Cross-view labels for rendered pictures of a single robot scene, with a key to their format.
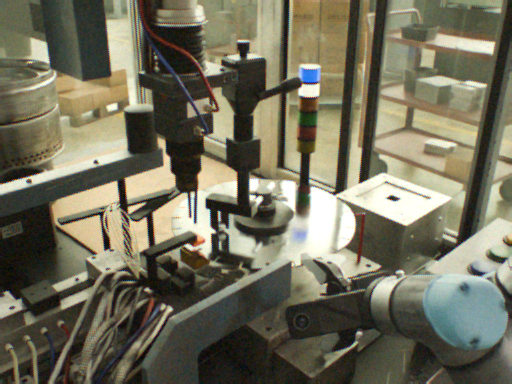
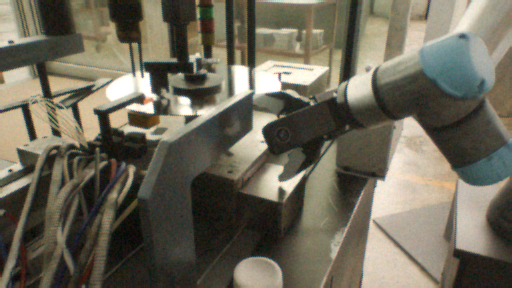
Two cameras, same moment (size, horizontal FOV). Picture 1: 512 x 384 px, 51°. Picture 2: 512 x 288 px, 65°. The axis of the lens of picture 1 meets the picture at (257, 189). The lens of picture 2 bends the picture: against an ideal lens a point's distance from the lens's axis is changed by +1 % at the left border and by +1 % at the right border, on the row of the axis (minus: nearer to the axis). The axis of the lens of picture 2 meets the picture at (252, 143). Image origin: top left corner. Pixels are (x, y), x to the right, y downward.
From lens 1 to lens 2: 0.31 m
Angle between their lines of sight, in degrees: 18
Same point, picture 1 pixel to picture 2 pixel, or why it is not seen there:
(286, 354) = (250, 191)
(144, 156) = (64, 38)
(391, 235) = not seen: hidden behind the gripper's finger
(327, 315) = (304, 125)
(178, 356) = (174, 183)
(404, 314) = (396, 88)
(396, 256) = not seen: hidden behind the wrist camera
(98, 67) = not seen: outside the picture
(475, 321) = (479, 65)
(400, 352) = (329, 181)
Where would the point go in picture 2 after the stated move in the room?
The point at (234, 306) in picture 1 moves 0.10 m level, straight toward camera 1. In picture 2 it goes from (216, 131) to (245, 165)
